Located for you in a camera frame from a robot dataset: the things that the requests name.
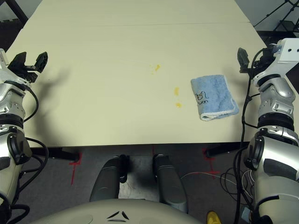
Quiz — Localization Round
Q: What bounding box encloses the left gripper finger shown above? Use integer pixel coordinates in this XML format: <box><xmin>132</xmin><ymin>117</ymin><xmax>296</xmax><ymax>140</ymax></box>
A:
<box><xmin>7</xmin><ymin>52</ymin><xmax>27</xmax><ymax>71</ymax></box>
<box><xmin>34</xmin><ymin>51</ymin><xmax>49</xmax><ymax>74</ymax></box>

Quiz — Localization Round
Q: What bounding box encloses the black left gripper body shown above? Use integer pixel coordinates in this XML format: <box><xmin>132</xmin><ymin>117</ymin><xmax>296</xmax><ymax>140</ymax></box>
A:
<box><xmin>13</xmin><ymin>64</ymin><xmax>39</xmax><ymax>83</ymax></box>

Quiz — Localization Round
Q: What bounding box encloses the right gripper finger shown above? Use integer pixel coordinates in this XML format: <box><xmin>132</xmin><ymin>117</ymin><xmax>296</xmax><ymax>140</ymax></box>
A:
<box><xmin>237</xmin><ymin>47</ymin><xmax>250</xmax><ymax>73</ymax></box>

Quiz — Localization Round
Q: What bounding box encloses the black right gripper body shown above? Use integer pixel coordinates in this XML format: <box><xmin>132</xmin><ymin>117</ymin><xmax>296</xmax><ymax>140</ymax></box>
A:
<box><xmin>248</xmin><ymin>44</ymin><xmax>278</xmax><ymax>73</ymax></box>

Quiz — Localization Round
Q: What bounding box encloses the light blue terry rag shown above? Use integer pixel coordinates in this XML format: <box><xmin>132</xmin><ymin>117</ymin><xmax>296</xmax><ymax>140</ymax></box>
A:
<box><xmin>190</xmin><ymin>74</ymin><xmax>240</xmax><ymax>122</ymax></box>

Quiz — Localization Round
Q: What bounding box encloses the black foam floor mat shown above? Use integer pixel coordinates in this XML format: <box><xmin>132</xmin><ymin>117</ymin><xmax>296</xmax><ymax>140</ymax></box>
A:
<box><xmin>0</xmin><ymin>19</ymin><xmax>27</xmax><ymax>51</ymax></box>
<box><xmin>255</xmin><ymin>29</ymin><xmax>299</xmax><ymax>48</ymax></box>

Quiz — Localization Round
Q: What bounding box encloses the black tripod stand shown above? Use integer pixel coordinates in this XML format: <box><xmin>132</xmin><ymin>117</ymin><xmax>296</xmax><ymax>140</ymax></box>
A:
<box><xmin>253</xmin><ymin>0</ymin><xmax>299</xmax><ymax>33</ymax></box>

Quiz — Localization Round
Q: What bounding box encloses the scattered yellow liquid spill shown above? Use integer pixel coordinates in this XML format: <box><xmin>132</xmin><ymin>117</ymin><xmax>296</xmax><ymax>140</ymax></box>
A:
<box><xmin>149</xmin><ymin>63</ymin><xmax>162</xmax><ymax>76</ymax></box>

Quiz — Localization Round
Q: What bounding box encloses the black table foot bar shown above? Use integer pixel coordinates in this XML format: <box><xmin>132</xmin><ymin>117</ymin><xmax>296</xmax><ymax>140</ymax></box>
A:
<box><xmin>29</xmin><ymin>146</ymin><xmax>80</xmax><ymax>163</ymax></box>
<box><xmin>205</xmin><ymin>141</ymin><xmax>249</xmax><ymax>158</ymax></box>

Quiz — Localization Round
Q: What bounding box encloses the red tape floor cross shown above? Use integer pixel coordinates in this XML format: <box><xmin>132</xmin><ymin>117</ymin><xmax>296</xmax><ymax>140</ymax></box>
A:
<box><xmin>201</xmin><ymin>147</ymin><xmax>221</xmax><ymax>180</ymax></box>
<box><xmin>68</xmin><ymin>151</ymin><xmax>83</xmax><ymax>185</ymax></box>

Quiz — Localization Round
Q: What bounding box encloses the grey left robot leg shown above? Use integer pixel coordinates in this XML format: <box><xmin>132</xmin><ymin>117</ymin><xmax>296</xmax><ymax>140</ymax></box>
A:
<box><xmin>89</xmin><ymin>153</ymin><xmax>128</xmax><ymax>203</ymax></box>

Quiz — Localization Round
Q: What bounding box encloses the grey robot leg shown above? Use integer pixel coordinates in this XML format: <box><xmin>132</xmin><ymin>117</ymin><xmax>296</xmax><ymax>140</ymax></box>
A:
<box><xmin>89</xmin><ymin>153</ymin><xmax>128</xmax><ymax>203</ymax></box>
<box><xmin>152</xmin><ymin>153</ymin><xmax>189</xmax><ymax>214</ymax></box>

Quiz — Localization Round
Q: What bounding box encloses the grey right robot leg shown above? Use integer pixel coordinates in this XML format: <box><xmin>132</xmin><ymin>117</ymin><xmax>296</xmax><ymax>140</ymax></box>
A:
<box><xmin>152</xmin><ymin>153</ymin><xmax>189</xmax><ymax>214</ymax></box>

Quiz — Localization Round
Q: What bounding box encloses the small blue floor object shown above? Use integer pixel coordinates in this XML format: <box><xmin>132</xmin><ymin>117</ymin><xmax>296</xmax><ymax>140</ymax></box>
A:
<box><xmin>241</xmin><ymin>206</ymin><xmax>252</xmax><ymax>220</ymax></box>

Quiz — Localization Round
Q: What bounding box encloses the yellow floor object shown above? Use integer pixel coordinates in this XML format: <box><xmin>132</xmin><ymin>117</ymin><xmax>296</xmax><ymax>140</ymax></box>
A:
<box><xmin>206</xmin><ymin>210</ymin><xmax>221</xmax><ymax>224</ymax></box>

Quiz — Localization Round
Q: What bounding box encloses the beige robot torso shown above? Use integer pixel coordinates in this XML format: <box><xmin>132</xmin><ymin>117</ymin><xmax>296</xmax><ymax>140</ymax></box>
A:
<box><xmin>30</xmin><ymin>198</ymin><xmax>211</xmax><ymax>224</ymax></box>

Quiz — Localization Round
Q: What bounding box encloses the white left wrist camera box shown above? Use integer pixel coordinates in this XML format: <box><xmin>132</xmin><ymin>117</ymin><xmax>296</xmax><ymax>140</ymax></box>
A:
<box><xmin>0</xmin><ymin>48</ymin><xmax>11</xmax><ymax>70</ymax></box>

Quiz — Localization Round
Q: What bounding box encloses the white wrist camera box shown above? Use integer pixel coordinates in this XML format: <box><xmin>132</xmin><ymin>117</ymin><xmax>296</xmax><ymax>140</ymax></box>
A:
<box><xmin>271</xmin><ymin>38</ymin><xmax>299</xmax><ymax>65</ymax></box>
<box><xmin>0</xmin><ymin>48</ymin><xmax>11</xmax><ymax>70</ymax></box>

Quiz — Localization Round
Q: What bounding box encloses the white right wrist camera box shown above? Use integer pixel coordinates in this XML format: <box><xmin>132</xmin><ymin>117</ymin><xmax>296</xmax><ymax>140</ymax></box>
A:
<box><xmin>271</xmin><ymin>38</ymin><xmax>299</xmax><ymax>65</ymax></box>

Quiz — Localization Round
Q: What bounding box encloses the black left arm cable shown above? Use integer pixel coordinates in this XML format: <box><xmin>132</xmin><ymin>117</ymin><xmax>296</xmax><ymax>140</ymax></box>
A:
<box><xmin>22</xmin><ymin>87</ymin><xmax>50</xmax><ymax>180</ymax></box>

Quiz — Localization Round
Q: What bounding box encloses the black metal frame bar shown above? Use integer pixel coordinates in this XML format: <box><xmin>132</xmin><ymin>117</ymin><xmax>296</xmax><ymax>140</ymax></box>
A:
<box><xmin>5</xmin><ymin>0</ymin><xmax>30</xmax><ymax>23</ymax></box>

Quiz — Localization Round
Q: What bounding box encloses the black floor cable loop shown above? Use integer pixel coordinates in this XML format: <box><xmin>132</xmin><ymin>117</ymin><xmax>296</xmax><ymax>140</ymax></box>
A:
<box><xmin>220</xmin><ymin>167</ymin><xmax>242</xmax><ymax>196</ymax></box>

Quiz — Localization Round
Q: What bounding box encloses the white floor cable tangle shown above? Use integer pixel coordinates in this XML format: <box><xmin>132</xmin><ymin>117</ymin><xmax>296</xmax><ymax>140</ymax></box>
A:
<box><xmin>241</xmin><ymin>169</ymin><xmax>256</xmax><ymax>195</ymax></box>

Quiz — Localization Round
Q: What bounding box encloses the thin white floor cable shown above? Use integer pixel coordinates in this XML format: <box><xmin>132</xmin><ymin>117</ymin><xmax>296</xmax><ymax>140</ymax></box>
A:
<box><xmin>181</xmin><ymin>171</ymin><xmax>237</xmax><ymax>195</ymax></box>

